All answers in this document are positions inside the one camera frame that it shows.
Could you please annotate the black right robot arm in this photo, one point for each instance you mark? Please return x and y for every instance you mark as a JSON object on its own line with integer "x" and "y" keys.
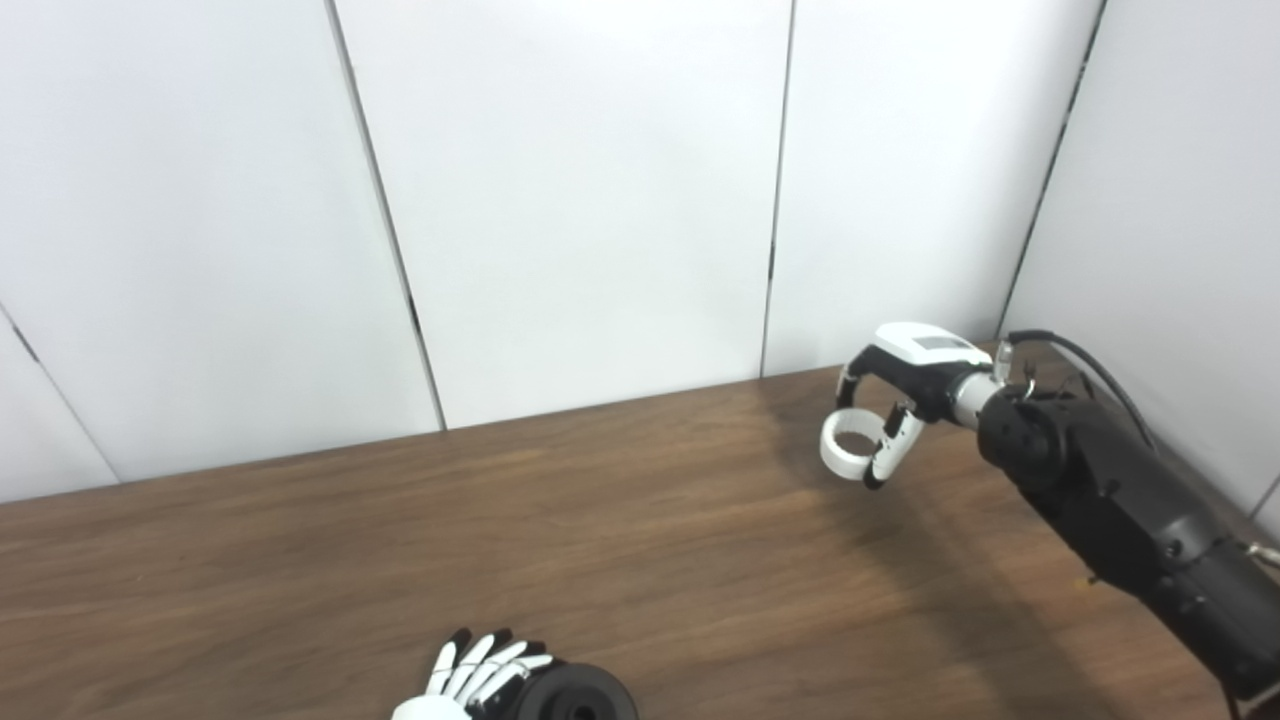
{"x": 1110, "y": 490}

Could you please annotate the round black stepped part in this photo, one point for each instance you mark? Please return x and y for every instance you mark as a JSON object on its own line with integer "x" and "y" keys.
{"x": 580, "y": 695}

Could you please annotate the black and white right hand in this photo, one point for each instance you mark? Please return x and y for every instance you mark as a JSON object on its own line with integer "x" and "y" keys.
{"x": 925, "y": 365}

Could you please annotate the black and white left hand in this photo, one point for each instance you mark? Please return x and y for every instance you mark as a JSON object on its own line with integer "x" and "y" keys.
{"x": 460, "y": 680}

